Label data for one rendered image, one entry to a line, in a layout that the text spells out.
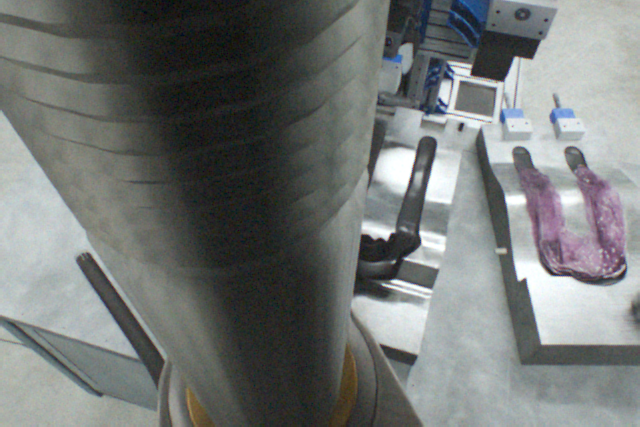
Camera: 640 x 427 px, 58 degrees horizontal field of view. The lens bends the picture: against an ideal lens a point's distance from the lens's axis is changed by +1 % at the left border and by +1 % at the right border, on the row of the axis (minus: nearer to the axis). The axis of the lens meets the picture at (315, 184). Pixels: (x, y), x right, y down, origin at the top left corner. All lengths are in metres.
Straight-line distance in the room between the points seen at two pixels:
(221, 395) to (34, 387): 1.88
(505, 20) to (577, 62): 1.46
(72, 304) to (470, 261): 0.75
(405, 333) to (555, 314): 0.24
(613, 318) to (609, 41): 2.08
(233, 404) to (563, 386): 0.97
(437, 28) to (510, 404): 0.95
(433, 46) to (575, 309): 0.86
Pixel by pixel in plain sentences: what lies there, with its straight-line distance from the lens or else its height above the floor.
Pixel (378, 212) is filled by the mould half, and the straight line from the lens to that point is 1.03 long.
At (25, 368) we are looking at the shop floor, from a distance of 2.08.
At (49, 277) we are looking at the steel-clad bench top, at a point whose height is 0.80.
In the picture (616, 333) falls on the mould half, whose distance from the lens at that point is 1.06.
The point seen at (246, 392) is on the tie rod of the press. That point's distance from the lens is 0.16.
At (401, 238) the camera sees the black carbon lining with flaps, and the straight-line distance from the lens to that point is 1.03.
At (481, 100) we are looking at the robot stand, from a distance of 2.24.
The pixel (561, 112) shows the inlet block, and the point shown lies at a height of 0.87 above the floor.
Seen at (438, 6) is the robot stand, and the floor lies 0.85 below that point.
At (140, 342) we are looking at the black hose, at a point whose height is 0.87.
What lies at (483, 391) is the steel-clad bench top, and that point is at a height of 0.80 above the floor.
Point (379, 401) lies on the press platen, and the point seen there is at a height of 1.54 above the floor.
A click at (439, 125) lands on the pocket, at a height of 0.87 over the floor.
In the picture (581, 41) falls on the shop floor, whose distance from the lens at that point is 2.95.
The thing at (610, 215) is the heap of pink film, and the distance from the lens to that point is 1.18.
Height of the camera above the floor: 1.80
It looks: 56 degrees down
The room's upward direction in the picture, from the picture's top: straight up
